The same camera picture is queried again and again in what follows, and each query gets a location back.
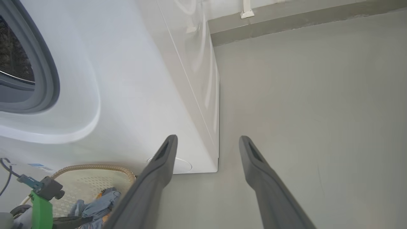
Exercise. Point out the blue cartoon print garment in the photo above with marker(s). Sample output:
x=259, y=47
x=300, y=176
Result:
x=98, y=206

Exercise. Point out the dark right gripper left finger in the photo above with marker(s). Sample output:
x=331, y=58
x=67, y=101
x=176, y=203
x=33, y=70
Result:
x=149, y=197

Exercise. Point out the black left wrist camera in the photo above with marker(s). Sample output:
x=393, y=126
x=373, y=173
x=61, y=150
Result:
x=51, y=189

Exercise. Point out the round white filter cover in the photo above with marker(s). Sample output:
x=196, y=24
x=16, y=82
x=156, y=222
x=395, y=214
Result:
x=182, y=166

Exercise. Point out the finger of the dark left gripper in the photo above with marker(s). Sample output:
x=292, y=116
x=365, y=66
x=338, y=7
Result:
x=68, y=222

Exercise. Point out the white wall conduit post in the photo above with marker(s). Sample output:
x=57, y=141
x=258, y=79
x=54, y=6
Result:
x=247, y=11

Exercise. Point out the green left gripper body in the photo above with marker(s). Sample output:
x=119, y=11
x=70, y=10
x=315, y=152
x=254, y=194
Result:
x=41, y=213

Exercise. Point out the blue energy label sticker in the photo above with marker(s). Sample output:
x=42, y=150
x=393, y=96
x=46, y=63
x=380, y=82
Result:
x=39, y=167

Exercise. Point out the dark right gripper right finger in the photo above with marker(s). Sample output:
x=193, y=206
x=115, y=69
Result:
x=273, y=203

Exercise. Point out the white front-load washing machine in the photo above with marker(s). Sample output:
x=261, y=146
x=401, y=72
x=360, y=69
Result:
x=133, y=79

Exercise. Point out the cream perforated laundry basket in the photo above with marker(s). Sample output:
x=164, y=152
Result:
x=82, y=181

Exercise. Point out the teal left camera connector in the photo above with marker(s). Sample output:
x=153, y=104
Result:
x=30, y=183

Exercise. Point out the perforated steel washer drum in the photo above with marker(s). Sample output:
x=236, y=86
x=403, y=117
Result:
x=12, y=57

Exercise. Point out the grey rubber door gasket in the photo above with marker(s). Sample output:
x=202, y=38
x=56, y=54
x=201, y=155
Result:
x=46, y=82

